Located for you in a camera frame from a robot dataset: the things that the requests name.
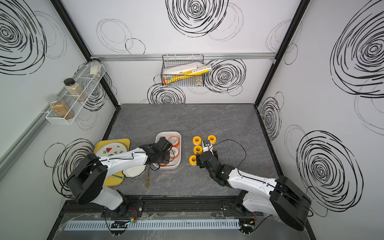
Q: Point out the white wire spice rack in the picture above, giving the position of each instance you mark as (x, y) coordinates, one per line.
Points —
(88, 109)

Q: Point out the black aluminium corner post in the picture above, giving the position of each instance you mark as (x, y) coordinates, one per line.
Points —
(65, 17)

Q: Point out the yellow plastic tray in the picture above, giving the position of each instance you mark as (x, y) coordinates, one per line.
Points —
(117, 178)

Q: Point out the yellow sealing tape roll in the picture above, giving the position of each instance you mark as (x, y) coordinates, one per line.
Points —
(212, 139)
(197, 140)
(193, 160)
(198, 150)

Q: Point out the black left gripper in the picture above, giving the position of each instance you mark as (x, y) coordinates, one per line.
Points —
(167, 158)

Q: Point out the gold fork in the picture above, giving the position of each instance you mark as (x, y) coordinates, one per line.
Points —
(147, 185)

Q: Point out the silver wall rail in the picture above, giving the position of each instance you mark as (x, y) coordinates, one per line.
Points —
(184, 57)

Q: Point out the light spice jar black lid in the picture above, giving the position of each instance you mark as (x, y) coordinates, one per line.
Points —
(75, 90)

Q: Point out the white paper package in basket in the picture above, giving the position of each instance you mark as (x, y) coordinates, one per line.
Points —
(178, 70)

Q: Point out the black wire wall basket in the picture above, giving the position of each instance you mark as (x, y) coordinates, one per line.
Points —
(170, 64)

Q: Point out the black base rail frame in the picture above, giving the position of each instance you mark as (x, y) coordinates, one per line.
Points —
(254, 226)

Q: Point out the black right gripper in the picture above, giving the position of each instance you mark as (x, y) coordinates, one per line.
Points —
(199, 161)

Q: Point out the yellow foil wrap box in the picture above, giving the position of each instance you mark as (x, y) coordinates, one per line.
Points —
(192, 78)

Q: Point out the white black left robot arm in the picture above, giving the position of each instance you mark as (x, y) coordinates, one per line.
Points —
(86, 181)

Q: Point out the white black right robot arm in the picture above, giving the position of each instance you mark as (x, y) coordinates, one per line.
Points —
(277, 197)

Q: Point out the brown spice jar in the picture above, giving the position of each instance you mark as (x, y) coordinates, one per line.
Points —
(60, 107)

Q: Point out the white slotted cable duct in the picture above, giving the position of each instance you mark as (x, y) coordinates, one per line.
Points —
(210, 224)

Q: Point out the white scalloped small dish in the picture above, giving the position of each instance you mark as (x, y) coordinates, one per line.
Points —
(134, 172)

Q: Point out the white spice jar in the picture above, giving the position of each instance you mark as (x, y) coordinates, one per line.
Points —
(95, 68)

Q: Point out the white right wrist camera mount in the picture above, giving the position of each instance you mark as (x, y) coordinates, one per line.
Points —
(206, 145)

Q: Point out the watermelon pattern white plate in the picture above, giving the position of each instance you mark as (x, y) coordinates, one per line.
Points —
(111, 149)

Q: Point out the white plastic storage box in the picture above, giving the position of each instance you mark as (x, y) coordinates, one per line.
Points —
(173, 164)

